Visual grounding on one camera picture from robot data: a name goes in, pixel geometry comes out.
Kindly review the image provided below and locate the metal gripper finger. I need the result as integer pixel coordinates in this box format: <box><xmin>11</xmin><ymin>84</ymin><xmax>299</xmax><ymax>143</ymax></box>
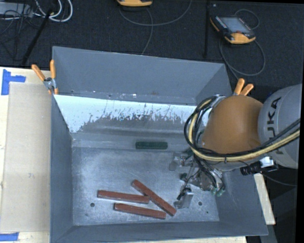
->
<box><xmin>173</xmin><ymin>185</ymin><xmax>195</xmax><ymax>211</ymax></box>
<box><xmin>168</xmin><ymin>152</ymin><xmax>192</xmax><ymax>173</ymax></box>

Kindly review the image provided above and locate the red-brown flat block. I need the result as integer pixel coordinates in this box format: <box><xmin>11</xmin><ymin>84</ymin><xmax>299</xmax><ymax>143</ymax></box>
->
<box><xmin>113</xmin><ymin>202</ymin><xmax>168</xmax><ymax>220</ymax></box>
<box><xmin>129</xmin><ymin>179</ymin><xmax>179</xmax><ymax>217</ymax></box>
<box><xmin>96</xmin><ymin>189</ymin><xmax>151</xmax><ymax>204</ymax></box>

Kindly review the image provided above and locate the dark green flat block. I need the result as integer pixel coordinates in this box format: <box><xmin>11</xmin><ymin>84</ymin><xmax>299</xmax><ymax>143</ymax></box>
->
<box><xmin>135</xmin><ymin>140</ymin><xmax>168</xmax><ymax>151</ymax></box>

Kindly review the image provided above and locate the grey metal bin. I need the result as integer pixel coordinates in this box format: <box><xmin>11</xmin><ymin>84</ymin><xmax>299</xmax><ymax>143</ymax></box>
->
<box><xmin>42</xmin><ymin>46</ymin><xmax>278</xmax><ymax>243</ymax></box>

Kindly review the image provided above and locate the pale wood flat board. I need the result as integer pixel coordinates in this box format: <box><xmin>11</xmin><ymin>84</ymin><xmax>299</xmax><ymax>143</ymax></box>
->
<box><xmin>0</xmin><ymin>81</ymin><xmax>58</xmax><ymax>237</ymax></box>

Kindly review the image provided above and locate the black cylinder on white bracket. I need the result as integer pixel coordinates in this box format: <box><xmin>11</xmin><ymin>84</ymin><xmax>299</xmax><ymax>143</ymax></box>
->
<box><xmin>240</xmin><ymin>155</ymin><xmax>279</xmax><ymax>178</ymax></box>

